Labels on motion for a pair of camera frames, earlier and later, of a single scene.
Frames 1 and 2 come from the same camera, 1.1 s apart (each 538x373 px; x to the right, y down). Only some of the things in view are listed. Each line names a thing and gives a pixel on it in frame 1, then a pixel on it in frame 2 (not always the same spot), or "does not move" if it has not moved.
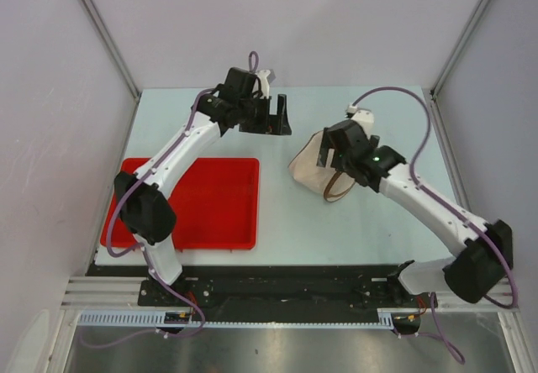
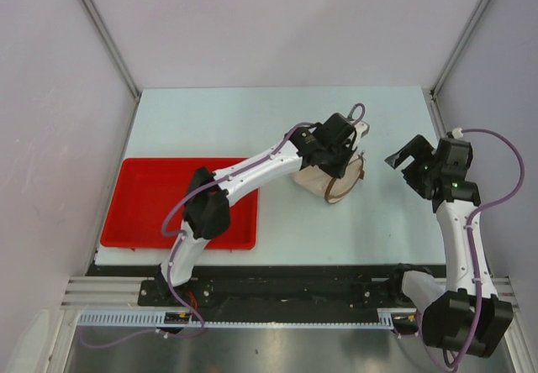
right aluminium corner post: x=460 y=46 does not move
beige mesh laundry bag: x=327 y=181 does not move
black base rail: x=266 y=288 does not move
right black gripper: x=329 y=142 to x=418 y=147
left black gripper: x=274 y=124 to x=348 y=153
